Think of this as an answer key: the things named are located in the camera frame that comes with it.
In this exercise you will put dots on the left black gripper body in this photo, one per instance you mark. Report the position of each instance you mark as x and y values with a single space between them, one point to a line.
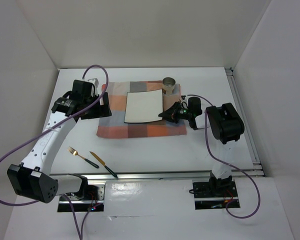
94 112

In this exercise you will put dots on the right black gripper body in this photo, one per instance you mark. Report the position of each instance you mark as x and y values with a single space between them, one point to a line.
182 113

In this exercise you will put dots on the square white plate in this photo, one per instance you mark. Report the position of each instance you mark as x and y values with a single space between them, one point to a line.
143 107

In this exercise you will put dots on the metal cup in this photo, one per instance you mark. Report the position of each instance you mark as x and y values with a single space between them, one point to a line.
168 85

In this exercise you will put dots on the gold fork green handle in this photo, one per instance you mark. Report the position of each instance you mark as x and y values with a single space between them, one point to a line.
75 153

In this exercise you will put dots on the gold knife green handle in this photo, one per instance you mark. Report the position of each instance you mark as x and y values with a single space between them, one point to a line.
104 165

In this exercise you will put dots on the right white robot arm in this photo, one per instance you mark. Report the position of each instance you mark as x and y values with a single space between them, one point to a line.
226 126

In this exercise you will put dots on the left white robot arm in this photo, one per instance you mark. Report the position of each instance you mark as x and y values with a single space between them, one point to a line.
32 177

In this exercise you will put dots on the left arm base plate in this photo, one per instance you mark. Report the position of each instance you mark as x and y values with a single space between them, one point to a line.
93 198

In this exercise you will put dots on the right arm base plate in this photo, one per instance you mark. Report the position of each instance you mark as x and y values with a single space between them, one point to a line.
208 198

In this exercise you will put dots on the aluminium rail right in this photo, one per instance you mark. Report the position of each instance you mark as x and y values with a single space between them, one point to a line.
257 165

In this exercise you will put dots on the aluminium rail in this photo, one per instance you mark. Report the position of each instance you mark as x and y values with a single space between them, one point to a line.
177 175
257 165

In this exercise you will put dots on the aluminium rail front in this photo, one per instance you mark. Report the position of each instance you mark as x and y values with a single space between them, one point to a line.
177 175

